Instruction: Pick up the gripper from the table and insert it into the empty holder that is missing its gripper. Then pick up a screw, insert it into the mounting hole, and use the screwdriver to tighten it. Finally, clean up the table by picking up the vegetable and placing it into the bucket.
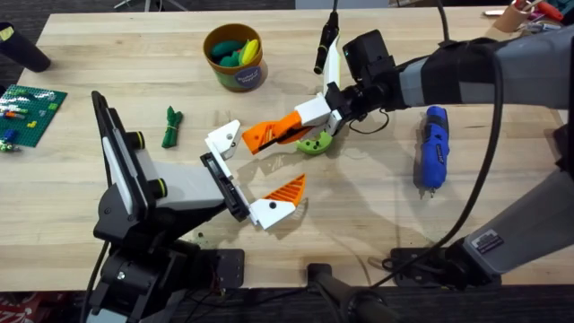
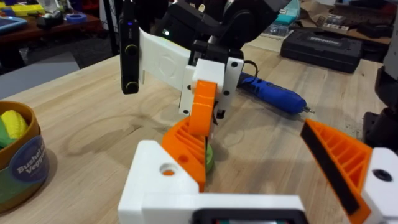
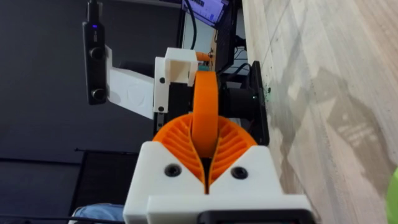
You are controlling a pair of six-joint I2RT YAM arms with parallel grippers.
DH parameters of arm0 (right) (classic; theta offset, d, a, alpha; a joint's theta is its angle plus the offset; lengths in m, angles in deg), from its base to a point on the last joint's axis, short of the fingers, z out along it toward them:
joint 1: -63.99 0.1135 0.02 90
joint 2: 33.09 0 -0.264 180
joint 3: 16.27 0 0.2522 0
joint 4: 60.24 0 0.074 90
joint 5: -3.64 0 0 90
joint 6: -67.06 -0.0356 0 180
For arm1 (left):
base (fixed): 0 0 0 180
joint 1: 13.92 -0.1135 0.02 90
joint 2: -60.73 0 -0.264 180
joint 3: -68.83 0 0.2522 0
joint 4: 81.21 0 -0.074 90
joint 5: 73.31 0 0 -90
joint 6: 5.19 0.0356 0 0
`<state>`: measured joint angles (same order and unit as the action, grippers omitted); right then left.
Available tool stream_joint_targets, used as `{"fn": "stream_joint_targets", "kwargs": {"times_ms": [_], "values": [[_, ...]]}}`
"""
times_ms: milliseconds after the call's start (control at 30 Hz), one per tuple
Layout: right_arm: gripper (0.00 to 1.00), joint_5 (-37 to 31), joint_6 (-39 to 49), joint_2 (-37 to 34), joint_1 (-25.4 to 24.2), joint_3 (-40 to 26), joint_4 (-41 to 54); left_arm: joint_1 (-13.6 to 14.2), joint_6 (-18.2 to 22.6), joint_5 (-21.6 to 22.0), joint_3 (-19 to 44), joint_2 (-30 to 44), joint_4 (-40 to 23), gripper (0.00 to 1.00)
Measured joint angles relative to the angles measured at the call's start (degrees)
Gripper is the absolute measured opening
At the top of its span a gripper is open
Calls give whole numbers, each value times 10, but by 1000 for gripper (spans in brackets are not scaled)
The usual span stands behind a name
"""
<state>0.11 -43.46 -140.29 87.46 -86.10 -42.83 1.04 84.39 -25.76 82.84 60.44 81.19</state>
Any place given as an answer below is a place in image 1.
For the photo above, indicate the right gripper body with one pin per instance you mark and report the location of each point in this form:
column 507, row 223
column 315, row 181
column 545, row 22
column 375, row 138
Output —
column 363, row 101

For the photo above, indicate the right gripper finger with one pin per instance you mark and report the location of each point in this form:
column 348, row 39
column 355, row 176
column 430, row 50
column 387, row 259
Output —
column 314, row 110
column 299, row 134

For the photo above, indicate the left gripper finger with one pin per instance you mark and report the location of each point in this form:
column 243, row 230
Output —
column 273, row 211
column 224, row 137

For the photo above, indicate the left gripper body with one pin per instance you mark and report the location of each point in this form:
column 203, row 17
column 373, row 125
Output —
column 184, row 184

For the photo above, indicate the orange ribbed wedge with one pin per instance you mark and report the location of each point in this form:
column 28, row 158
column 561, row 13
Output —
column 256, row 138

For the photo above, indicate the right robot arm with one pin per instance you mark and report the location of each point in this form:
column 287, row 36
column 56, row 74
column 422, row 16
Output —
column 529, row 67

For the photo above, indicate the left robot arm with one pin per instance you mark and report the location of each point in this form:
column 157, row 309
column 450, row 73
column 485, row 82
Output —
column 134, row 278

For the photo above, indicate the green vegetable toy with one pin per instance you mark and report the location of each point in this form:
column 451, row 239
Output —
column 171, row 128

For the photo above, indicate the blue electric screwdriver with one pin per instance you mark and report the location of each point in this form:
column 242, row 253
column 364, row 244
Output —
column 434, row 148

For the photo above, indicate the green disc with holes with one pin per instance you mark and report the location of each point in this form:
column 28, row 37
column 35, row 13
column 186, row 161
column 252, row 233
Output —
column 316, row 145

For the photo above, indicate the right wrist upright plate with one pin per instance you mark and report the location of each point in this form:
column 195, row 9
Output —
column 333, row 63

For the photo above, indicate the wrist upright plate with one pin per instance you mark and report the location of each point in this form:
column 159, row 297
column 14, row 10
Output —
column 117, row 148
column 333, row 63

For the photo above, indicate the brown tub with toys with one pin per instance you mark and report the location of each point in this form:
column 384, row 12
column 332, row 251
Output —
column 233, row 74

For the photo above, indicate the left wrist upright plate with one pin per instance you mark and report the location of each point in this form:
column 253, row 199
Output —
column 117, row 148

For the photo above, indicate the green board with blocks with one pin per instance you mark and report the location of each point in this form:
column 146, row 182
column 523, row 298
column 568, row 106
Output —
column 31, row 114

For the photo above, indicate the cardboard tube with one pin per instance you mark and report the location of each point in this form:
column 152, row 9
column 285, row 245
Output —
column 511, row 15

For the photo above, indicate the heap of tools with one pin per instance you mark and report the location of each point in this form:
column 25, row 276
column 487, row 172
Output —
column 549, row 11

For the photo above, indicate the black cylinder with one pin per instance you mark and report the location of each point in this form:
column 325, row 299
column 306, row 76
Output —
column 22, row 51

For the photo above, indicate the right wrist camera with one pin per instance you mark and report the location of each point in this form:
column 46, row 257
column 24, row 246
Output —
column 365, row 51

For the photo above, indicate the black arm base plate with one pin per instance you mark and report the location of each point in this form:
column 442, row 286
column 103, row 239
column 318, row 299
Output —
column 228, row 267
column 417, row 264

